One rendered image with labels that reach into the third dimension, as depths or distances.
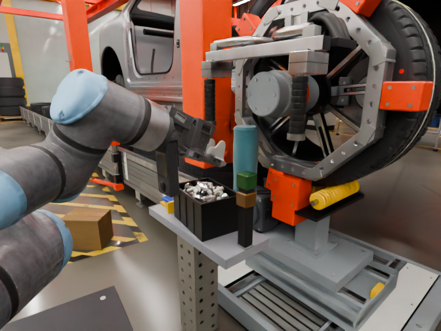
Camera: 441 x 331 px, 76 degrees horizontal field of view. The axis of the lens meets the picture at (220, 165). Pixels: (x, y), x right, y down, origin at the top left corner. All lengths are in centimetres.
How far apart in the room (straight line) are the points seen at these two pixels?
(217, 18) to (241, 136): 53
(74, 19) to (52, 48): 1073
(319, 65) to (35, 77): 1319
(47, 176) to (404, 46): 85
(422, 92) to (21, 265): 89
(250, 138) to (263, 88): 19
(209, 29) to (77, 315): 106
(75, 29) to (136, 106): 257
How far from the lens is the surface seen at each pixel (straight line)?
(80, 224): 173
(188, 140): 57
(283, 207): 105
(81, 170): 51
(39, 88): 1364
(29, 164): 44
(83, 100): 45
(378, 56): 85
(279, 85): 82
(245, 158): 97
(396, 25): 94
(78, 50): 301
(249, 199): 73
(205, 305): 111
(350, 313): 111
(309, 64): 69
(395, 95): 83
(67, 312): 93
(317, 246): 125
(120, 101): 47
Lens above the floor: 87
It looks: 16 degrees down
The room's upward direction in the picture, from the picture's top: straight up
